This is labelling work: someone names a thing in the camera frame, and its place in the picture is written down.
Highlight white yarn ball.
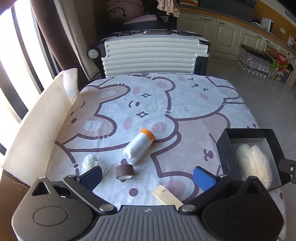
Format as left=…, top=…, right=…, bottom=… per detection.
left=82, top=154, right=109, bottom=175

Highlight brown bandage tape roll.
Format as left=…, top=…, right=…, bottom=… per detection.
left=114, top=164, right=134, bottom=180

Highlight cream fluffy plush toy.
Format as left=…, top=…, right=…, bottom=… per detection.
left=235, top=144, right=273, bottom=190

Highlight plastic roll with orange cap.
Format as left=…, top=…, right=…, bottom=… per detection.
left=123, top=128, right=156, bottom=164

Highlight cream foam board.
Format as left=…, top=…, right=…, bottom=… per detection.
left=3, top=68, right=78, bottom=186

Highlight black open box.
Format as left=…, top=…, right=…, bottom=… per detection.
left=216, top=128, right=295, bottom=190

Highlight bear print bed sheet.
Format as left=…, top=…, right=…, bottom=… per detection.
left=43, top=72, right=287, bottom=241

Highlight pack of water bottles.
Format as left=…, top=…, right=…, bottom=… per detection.
left=238, top=44, right=273, bottom=77

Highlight red green carton box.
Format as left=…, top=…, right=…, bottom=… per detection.
left=269, top=52, right=288, bottom=82

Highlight white ribbed suitcase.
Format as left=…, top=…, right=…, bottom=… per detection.
left=87, top=30, right=210, bottom=77

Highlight cream kitchen cabinets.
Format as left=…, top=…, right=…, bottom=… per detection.
left=176, top=6, right=296, bottom=68

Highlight brown curtain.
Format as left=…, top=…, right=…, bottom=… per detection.
left=30, top=1, right=100, bottom=84

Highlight white kettle appliance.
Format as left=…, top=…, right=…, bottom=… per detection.
left=261, top=18, right=274, bottom=33

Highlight pink plush pillow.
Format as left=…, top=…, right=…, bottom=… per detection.
left=107, top=0, right=158, bottom=25

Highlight curtain tassel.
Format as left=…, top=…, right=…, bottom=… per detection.
left=157, top=0, right=180, bottom=18

